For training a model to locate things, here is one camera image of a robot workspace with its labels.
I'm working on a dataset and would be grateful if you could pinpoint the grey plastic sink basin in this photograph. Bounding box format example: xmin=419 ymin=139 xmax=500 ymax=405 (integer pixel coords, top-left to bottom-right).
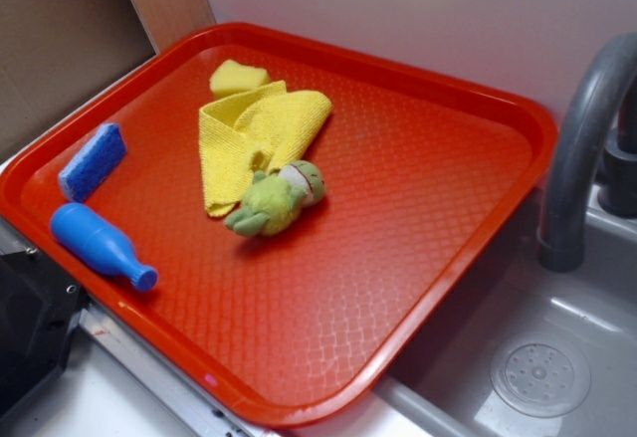
xmin=377 ymin=182 xmax=637 ymax=437

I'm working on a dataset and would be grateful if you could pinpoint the yellow sponge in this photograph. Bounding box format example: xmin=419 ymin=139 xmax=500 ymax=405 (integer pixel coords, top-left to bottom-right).
xmin=209 ymin=60 xmax=271 ymax=100

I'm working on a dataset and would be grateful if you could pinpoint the grey toy faucet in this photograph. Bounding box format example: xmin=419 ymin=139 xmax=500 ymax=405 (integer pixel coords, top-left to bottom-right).
xmin=537 ymin=32 xmax=636 ymax=272

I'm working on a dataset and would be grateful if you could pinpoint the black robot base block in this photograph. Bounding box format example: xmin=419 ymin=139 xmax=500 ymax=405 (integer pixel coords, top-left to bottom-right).
xmin=1 ymin=251 xmax=86 ymax=420

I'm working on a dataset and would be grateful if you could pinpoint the red plastic tray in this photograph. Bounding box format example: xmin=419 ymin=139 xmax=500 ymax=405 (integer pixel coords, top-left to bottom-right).
xmin=1 ymin=23 xmax=557 ymax=429

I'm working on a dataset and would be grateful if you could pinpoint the blue scrub sponge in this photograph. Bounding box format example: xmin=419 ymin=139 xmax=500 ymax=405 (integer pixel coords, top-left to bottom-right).
xmin=58 ymin=123 xmax=127 ymax=202

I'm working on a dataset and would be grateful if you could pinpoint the blue plastic toy bottle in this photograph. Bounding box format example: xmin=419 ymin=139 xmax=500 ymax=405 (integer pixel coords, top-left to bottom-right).
xmin=50 ymin=203 xmax=158 ymax=292

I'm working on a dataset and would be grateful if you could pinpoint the yellow microfiber cloth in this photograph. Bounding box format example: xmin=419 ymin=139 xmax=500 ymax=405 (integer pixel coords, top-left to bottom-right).
xmin=199 ymin=81 xmax=332 ymax=218

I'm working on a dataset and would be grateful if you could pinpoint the sink drain strainer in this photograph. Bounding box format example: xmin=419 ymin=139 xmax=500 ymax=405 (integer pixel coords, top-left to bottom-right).
xmin=490 ymin=333 xmax=591 ymax=418

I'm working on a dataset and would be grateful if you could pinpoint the green plush toy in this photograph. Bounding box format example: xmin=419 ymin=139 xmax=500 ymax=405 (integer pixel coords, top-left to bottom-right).
xmin=224 ymin=160 xmax=326 ymax=238

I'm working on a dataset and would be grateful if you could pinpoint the dark grey faucet knob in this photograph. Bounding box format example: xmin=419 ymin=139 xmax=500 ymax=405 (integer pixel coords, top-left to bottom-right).
xmin=598 ymin=81 xmax=636 ymax=218

